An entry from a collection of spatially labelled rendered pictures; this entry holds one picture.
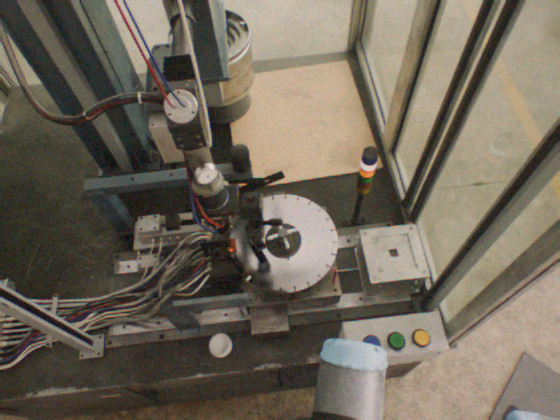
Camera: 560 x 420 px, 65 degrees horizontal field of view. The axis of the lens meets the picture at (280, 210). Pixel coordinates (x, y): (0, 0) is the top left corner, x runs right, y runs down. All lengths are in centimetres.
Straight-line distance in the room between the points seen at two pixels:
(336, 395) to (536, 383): 170
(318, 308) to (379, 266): 25
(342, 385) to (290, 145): 118
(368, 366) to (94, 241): 119
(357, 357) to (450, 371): 152
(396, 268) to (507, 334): 113
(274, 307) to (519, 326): 141
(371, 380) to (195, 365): 78
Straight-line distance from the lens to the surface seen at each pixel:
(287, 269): 131
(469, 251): 110
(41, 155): 206
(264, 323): 139
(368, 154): 126
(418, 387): 225
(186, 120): 83
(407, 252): 142
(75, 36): 142
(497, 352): 239
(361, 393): 79
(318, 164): 173
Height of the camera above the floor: 216
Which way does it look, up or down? 60 degrees down
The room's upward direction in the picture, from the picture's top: 5 degrees counter-clockwise
